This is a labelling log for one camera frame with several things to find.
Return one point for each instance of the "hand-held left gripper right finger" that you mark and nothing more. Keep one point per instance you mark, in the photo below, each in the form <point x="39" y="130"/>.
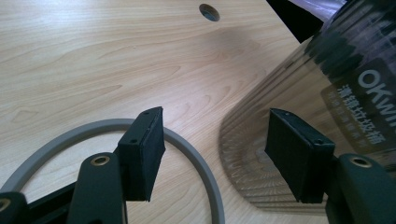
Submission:
<point x="299" y="155"/>

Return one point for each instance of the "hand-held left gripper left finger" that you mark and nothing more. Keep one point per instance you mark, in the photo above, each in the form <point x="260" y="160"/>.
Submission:
<point x="141" y="155"/>

